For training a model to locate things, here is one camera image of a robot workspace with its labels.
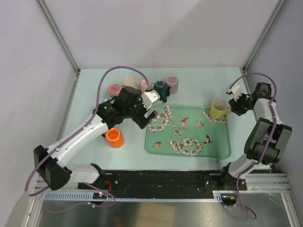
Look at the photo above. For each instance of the orange mug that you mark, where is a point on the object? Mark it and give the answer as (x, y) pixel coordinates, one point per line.
(115, 138)

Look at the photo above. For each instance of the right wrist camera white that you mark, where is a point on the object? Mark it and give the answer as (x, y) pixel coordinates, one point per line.
(235, 90)

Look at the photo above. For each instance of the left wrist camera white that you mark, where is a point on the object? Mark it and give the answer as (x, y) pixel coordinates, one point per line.
(149, 98)

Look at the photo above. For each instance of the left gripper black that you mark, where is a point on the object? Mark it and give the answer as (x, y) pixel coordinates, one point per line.
(140, 120)

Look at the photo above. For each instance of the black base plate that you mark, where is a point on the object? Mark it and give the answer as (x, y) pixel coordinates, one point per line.
(166, 184)

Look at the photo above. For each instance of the dark green mug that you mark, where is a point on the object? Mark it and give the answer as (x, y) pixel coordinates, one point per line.
(162, 89)

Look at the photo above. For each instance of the pink mug left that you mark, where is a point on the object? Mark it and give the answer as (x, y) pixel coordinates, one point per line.
(114, 90)

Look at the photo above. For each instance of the light pink mug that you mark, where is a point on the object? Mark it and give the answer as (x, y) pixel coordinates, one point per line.
(144, 86)

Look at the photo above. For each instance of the yellow mug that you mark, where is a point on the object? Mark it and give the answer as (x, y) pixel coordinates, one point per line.
(219, 108)

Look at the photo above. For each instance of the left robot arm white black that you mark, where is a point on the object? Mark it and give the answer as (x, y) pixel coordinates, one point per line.
(52, 163)

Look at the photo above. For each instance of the green floral tray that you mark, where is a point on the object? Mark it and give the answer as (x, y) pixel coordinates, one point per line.
(187, 131)

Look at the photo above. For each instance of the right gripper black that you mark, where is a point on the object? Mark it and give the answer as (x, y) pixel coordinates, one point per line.
(235, 107)

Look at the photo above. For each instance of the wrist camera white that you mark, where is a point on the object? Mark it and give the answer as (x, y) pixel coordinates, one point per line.
(235, 90)
(149, 98)

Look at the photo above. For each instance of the cream floral mug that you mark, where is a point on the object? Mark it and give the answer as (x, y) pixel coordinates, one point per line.
(130, 82)

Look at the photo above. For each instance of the grey cable duct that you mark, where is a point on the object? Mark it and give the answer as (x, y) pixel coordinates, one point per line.
(94, 196)

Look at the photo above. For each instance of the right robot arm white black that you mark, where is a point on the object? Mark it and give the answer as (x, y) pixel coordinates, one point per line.
(266, 142)

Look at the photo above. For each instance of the mauve mug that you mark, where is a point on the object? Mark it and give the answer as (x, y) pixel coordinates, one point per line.
(172, 81)

